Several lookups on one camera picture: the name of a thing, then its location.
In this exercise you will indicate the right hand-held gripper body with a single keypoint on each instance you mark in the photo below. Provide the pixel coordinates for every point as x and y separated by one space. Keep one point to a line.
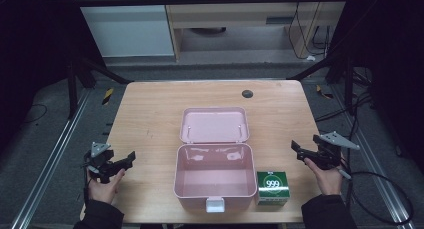
328 152

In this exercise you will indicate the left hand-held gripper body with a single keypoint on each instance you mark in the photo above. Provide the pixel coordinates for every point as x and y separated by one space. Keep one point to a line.
100 157

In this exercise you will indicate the green medicine carton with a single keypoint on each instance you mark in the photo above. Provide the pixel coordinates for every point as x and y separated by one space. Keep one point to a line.
272 187

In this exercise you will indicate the pink plastic storage box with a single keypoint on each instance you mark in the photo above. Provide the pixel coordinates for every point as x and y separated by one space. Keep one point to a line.
213 169

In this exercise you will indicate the person's left hand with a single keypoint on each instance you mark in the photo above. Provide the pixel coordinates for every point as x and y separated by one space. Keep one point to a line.
105 189

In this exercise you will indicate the person's right hand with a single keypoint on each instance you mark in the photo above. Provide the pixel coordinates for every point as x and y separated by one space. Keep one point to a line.
326 180

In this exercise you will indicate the yellow black striped tape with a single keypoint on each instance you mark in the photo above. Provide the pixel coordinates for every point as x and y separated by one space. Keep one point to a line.
107 96
324 92

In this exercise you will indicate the black metal stand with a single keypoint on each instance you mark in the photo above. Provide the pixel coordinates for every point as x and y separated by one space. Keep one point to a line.
80 79
340 72

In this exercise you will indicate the white cabinet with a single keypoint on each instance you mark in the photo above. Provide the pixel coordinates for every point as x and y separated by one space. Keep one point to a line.
126 29

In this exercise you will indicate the light wooden desk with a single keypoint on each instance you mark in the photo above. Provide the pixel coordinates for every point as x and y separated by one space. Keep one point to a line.
233 20

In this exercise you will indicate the aluminium floor rail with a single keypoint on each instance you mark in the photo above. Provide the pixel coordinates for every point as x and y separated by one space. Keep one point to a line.
373 162
50 162

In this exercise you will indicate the black horizontal frame bar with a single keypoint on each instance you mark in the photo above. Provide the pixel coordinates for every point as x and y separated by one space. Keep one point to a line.
206 1

